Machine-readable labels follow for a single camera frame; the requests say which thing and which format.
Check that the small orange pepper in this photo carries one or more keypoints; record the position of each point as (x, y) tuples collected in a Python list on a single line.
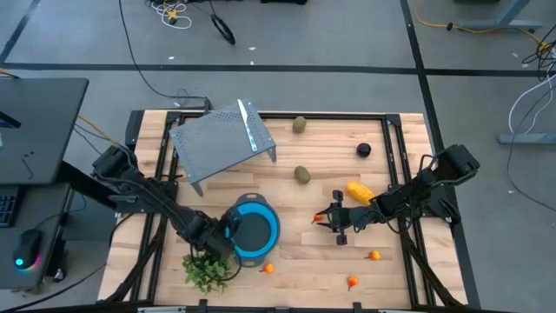
[(352, 281), (269, 268), (375, 255), (317, 218)]

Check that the grey desk leg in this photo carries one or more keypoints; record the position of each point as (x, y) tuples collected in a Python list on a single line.
[(504, 18)]

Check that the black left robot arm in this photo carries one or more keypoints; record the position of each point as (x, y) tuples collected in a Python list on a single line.
[(145, 187)]

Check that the black keyboard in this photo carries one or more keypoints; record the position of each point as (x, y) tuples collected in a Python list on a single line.
[(8, 208)]

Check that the blue collapsible bowl grey rim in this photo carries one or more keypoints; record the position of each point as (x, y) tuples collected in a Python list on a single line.
[(256, 232)]

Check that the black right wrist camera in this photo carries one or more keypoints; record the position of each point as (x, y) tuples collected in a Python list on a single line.
[(362, 216)]

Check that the black round fruit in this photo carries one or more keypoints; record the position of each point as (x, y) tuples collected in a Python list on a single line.
[(364, 150)]

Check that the grey desk foot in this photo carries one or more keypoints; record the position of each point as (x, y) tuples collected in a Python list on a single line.
[(527, 138)]

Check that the brown kiwi fruit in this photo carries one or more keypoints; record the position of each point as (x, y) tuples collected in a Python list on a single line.
[(299, 124), (302, 175)]

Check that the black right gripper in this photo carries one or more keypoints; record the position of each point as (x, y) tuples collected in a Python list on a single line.
[(341, 217)]

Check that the green artificial plant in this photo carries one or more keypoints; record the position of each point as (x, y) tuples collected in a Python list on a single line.
[(204, 271)]

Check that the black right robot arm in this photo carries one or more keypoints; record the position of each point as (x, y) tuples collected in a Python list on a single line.
[(434, 178)]

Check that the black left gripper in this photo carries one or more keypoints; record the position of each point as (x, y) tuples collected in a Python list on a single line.
[(213, 244)]

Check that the dark grey desk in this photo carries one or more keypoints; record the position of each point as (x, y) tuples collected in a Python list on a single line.
[(48, 217)]

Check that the grey perforated metal stand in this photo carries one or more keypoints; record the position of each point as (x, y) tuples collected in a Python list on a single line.
[(213, 143)]

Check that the black aluminium table frame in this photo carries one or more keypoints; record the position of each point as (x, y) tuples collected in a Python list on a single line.
[(330, 116)]

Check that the black mouse with glowing light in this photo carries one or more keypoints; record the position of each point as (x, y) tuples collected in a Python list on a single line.
[(27, 250)]

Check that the black desk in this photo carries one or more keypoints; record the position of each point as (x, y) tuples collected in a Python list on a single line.
[(43, 126)]

